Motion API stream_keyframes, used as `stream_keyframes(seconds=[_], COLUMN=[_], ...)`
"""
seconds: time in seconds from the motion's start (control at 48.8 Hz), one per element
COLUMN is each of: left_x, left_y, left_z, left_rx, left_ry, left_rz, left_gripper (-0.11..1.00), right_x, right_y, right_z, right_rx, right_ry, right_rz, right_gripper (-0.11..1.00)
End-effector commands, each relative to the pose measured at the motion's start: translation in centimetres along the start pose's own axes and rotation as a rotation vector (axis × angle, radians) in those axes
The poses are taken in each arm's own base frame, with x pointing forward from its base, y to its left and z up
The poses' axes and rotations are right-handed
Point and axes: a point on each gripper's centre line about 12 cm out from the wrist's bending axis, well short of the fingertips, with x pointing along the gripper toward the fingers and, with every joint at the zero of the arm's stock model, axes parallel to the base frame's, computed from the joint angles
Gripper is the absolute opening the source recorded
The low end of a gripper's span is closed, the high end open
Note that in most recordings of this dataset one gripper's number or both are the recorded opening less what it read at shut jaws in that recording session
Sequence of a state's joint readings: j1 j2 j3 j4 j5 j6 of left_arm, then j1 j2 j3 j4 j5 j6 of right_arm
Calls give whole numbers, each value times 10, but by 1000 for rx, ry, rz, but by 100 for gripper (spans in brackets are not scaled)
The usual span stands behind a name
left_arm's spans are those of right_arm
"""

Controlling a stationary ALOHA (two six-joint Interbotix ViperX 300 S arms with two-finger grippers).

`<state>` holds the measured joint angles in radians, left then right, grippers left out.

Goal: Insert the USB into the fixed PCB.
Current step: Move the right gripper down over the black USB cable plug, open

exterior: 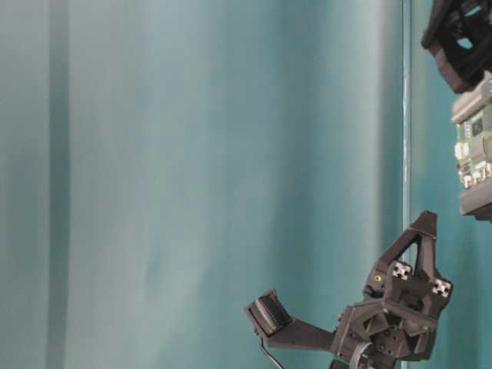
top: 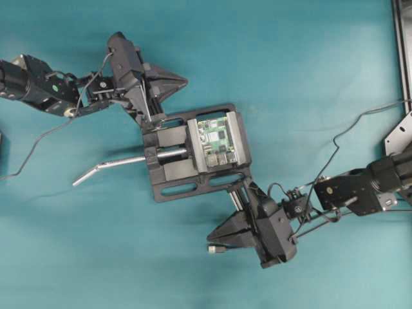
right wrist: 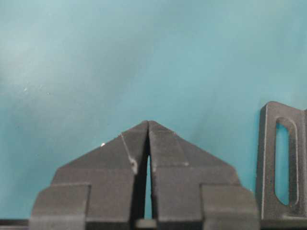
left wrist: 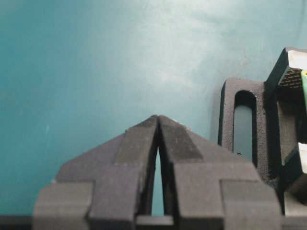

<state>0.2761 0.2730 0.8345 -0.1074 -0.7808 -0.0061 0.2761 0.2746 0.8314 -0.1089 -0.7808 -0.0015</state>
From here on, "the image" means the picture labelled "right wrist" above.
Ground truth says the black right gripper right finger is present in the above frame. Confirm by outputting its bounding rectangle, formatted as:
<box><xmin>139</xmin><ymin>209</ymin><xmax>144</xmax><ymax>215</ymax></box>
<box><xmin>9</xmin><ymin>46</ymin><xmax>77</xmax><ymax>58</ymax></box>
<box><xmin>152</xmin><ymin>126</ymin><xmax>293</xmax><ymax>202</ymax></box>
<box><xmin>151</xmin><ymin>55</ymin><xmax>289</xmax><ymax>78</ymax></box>
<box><xmin>149</xmin><ymin>121</ymin><xmax>260</xmax><ymax>230</ymax></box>

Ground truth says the black bench vise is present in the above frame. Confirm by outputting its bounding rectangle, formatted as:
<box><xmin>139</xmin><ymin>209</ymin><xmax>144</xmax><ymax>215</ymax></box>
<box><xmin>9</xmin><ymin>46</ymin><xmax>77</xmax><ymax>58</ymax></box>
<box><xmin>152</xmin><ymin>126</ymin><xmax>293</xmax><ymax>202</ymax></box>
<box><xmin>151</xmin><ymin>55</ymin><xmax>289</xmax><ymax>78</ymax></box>
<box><xmin>255</xmin><ymin>101</ymin><xmax>307</xmax><ymax>228</ymax></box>

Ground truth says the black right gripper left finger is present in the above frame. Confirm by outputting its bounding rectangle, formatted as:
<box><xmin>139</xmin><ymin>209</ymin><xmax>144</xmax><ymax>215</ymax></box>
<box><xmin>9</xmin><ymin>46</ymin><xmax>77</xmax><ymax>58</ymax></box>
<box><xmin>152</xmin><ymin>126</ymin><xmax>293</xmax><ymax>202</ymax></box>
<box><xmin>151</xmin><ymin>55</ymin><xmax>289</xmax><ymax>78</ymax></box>
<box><xmin>29</xmin><ymin>121</ymin><xmax>148</xmax><ymax>230</ymax></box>

